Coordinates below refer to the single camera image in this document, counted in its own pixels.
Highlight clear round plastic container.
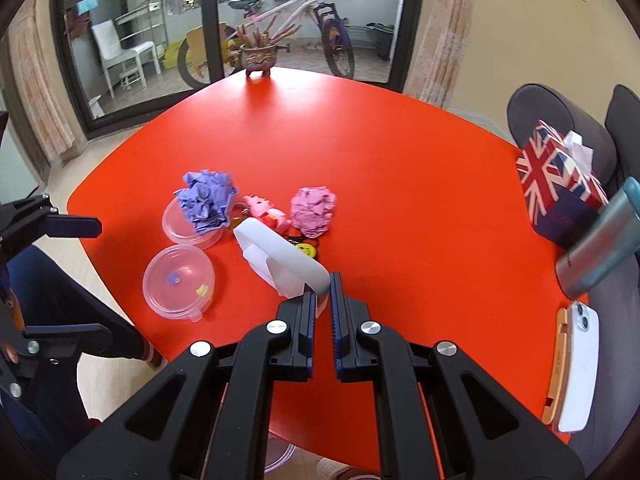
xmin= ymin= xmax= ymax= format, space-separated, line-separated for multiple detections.
xmin=161 ymin=195 xmax=224 ymax=251

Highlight purple paper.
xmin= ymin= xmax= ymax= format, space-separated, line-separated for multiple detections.
xmin=173 ymin=170 xmax=238 ymax=235

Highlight potted cactus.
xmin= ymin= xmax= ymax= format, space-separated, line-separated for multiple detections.
xmin=234 ymin=12 xmax=303 ymax=79

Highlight yellow plastic bin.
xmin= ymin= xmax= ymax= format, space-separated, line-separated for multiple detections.
xmin=162 ymin=40 xmax=183 ymax=70

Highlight white and pink bicycle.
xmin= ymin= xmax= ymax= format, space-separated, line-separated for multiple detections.
xmin=177 ymin=0 xmax=357 ymax=88

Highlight pink plastic trash bin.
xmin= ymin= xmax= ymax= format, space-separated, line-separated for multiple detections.
xmin=265 ymin=430 xmax=297 ymax=474

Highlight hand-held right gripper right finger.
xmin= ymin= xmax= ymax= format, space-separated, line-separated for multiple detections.
xmin=327 ymin=272 xmax=586 ymax=480

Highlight silver and teal flask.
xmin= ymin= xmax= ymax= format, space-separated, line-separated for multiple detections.
xmin=555 ymin=176 xmax=640 ymax=300

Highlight clear round plastic lid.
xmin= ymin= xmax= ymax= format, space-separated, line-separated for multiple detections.
xmin=142 ymin=245 xmax=216 ymax=322

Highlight person's right slipper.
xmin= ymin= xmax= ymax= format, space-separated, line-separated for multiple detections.
xmin=316 ymin=458 xmax=381 ymax=480

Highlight beige patterned curtain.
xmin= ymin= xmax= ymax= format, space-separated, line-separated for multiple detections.
xmin=420 ymin=0 xmax=473 ymax=108
xmin=10 ymin=5 xmax=76 ymax=161

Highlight dark grey sofa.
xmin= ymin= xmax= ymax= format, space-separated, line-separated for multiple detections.
xmin=506 ymin=83 xmax=640 ymax=478

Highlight tan cardboard box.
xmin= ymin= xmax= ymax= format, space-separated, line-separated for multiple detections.
xmin=185 ymin=24 xmax=236 ymax=63

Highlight white metal rack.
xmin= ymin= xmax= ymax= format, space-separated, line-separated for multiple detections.
xmin=116 ymin=0 xmax=168 ymax=73

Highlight pink and yellow keychain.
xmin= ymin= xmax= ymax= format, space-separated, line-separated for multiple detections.
xmin=227 ymin=194 xmax=321 ymax=260

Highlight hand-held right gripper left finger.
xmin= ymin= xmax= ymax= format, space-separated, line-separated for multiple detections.
xmin=56 ymin=292 xmax=321 ymax=480

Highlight pink paper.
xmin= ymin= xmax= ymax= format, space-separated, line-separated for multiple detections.
xmin=290 ymin=186 xmax=338 ymax=239

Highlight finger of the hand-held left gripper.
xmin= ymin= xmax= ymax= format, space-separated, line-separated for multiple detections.
xmin=0 ymin=194 xmax=103 ymax=266
xmin=0 ymin=324 xmax=113 ymax=408

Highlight person's slipper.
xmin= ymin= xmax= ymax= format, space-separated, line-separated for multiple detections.
xmin=316 ymin=458 xmax=381 ymax=480
xmin=141 ymin=339 xmax=169 ymax=370

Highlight black basket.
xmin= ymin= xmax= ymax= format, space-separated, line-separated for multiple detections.
xmin=366 ymin=21 xmax=396 ymax=61

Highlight black sliding door frame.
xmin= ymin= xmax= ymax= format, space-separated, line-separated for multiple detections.
xmin=50 ymin=0 xmax=428 ymax=138

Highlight white chair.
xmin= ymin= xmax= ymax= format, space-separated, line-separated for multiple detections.
xmin=91 ymin=20 xmax=157 ymax=100

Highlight person's left slipper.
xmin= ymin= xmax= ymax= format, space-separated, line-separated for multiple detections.
xmin=141 ymin=339 xmax=169 ymax=370

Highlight white smartphone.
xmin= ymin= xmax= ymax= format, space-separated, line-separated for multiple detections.
xmin=557 ymin=300 xmax=600 ymax=433

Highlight wooden phone stand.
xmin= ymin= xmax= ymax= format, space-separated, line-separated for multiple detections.
xmin=542 ymin=307 xmax=568 ymax=423

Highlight flag print tissue box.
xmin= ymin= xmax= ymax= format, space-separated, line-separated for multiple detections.
xmin=515 ymin=120 xmax=611 ymax=250

